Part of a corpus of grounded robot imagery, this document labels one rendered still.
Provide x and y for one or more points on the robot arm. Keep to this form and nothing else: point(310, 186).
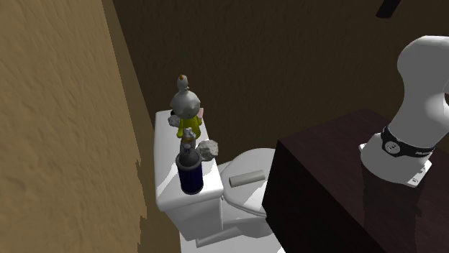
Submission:
point(417, 115)

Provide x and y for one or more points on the grey-headed figure in yellow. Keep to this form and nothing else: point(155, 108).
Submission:
point(186, 105)

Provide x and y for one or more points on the small grey crumpled paper ball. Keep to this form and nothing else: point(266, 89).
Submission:
point(173, 121)

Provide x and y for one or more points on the grey cardboard roll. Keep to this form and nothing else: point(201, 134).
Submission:
point(246, 178)

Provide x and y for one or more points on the dark blue spray bottle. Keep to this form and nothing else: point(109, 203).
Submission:
point(190, 175)

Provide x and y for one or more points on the white toilet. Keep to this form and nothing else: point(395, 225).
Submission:
point(196, 206)

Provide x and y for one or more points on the dark robot stand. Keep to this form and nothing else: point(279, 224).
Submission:
point(326, 182)

